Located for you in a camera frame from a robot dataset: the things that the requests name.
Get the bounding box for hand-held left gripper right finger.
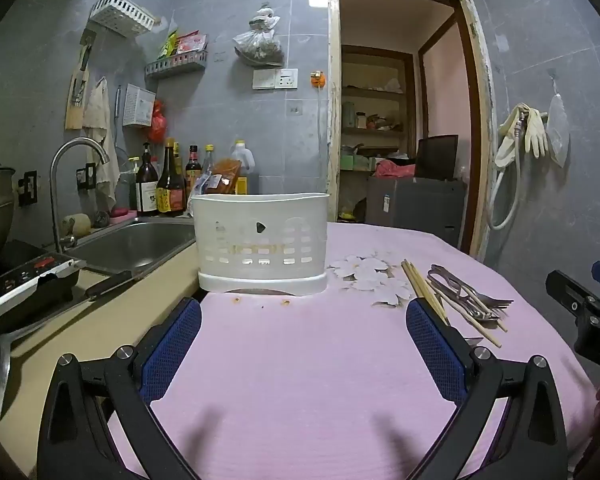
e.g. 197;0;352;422
405;296;570;480

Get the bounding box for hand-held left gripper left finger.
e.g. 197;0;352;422
36;296;203;480

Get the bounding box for wooden chopstick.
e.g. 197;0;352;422
426;281;502;349
436;284;509;333
401;260;447;324
406;259;451;322

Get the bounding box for metal fork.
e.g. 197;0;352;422
426;264;515;309
432;275;508;317

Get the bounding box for white slotted utensil basket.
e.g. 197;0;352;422
190;191;331;296

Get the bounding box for black frying pan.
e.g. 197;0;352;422
37;270;133;307

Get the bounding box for stainless steel sink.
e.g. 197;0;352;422
62;217;198;278

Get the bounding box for pink floral tablecloth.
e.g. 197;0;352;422
107;220;600;480

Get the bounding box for grey cabinet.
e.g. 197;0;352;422
365;175;468;248

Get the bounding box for hanging clear plastic bag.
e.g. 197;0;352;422
547;92;571;167

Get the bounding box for dark soy sauce bottle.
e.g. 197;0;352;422
157;140;186;217

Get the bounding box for dark bottle with white label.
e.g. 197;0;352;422
136;142;160;216

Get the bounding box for cream rubber gloves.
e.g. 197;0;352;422
497;103;549;168

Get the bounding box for white and blue bag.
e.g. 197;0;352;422
187;175;216;209

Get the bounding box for black induction cooker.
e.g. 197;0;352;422
0;240;88;331

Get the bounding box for orange packet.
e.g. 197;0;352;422
202;159;243;196

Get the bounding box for red capped sauce bottle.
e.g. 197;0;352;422
185;145;203;196

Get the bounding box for black monitor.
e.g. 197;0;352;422
415;135;460;181

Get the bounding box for red cloth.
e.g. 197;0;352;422
375;160;416;178

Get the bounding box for large oil jug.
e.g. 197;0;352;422
228;140;257;196

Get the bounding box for curved metal faucet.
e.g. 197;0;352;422
49;137;111;253

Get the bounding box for green box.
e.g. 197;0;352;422
341;152;371;172

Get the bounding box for red plastic bag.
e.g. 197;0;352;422
147;100;168;143

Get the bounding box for hanging beige towel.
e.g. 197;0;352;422
82;77;121;211

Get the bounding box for wooden storage shelf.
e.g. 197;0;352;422
340;45;416;221

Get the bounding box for yellow green packet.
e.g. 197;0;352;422
159;30;178;61

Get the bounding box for red snack packet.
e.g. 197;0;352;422
175;32;208;56

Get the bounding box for hanging clear bag of dried goods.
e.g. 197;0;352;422
233;5;284;68

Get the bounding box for black wall outlet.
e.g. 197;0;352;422
17;170;38;206

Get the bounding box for white square wall basket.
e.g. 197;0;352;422
122;84;157;127

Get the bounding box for wooden door frame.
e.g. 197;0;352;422
327;0;496;261

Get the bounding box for wooden wall knife holder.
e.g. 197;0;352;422
65;30;98;131

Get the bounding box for grey wall rack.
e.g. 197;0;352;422
145;52;208;79

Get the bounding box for white slotted wall basket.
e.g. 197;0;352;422
89;0;156;38

